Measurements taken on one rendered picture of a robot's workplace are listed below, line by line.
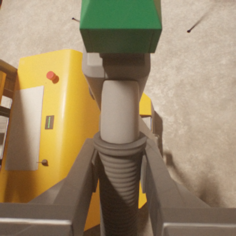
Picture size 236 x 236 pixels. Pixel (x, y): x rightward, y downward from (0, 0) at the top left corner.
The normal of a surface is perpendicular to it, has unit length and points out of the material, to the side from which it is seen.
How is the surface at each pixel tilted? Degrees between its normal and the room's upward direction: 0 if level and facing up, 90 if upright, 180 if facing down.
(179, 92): 0
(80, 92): 68
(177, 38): 0
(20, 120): 0
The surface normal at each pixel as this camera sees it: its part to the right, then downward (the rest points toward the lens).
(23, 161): -0.29, -0.22
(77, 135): 0.78, -0.13
